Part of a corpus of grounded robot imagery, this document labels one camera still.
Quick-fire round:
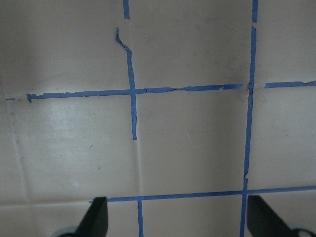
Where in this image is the brown paper table cover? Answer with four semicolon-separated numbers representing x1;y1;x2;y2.
0;0;316;237

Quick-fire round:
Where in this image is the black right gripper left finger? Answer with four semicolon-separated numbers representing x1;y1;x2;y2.
75;197;109;237

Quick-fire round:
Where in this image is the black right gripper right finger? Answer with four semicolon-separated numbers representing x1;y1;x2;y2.
246;195;298;237

